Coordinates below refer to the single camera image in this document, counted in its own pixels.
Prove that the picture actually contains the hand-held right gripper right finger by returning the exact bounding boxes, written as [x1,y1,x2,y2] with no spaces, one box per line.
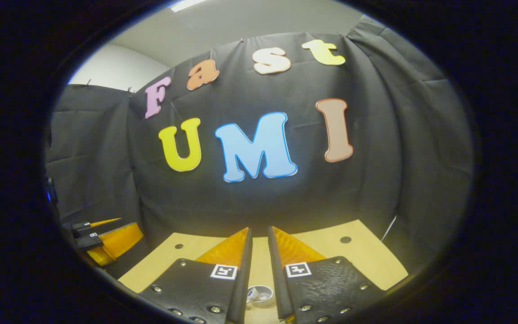
[267,226,386,324]

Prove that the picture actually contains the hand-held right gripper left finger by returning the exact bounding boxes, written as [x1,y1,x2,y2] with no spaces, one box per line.
[138,227,254,324]

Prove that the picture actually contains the white cup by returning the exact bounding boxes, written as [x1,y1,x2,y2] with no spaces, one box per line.
[246,284,277,309]

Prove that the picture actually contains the wooden desktop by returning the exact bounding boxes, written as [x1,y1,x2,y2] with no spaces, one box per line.
[117,219,409,324]

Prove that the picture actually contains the black backdrop cloth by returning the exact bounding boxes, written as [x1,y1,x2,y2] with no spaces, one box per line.
[45,13,474,279]

